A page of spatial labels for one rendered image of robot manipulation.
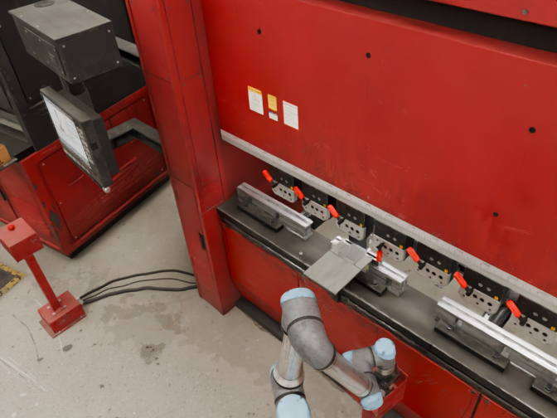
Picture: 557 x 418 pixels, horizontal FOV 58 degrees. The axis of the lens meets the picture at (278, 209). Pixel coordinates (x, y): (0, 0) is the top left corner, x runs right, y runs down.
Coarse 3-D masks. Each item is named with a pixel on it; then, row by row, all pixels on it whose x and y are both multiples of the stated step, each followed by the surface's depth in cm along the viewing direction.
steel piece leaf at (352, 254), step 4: (348, 248) 231; (352, 248) 231; (356, 248) 231; (344, 252) 229; (348, 252) 229; (352, 252) 229; (356, 252) 229; (360, 252) 229; (364, 252) 228; (340, 256) 227; (344, 256) 225; (348, 256) 227; (352, 256) 227; (356, 256) 227; (360, 256) 227; (348, 260) 224; (352, 260) 222; (356, 260) 225; (352, 264) 223
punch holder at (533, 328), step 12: (528, 300) 172; (528, 312) 175; (540, 312) 171; (552, 312) 167; (516, 324) 181; (528, 324) 179; (540, 324) 174; (552, 324) 170; (540, 336) 176; (552, 336) 172
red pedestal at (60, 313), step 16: (16, 224) 290; (0, 240) 285; (16, 240) 279; (32, 240) 284; (16, 256) 280; (32, 256) 297; (32, 272) 302; (48, 288) 315; (48, 304) 331; (64, 304) 330; (80, 304) 331; (48, 320) 322; (64, 320) 327
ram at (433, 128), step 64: (256, 0) 190; (320, 0) 174; (256, 64) 209; (320, 64) 184; (384, 64) 164; (448, 64) 148; (512, 64) 135; (256, 128) 232; (320, 128) 202; (384, 128) 178; (448, 128) 159; (512, 128) 144; (384, 192) 195; (448, 192) 173; (512, 192) 155; (448, 256) 188; (512, 256) 167
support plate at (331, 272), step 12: (336, 252) 230; (324, 264) 225; (336, 264) 224; (348, 264) 224; (360, 264) 224; (312, 276) 220; (324, 276) 219; (336, 276) 219; (348, 276) 218; (336, 288) 214
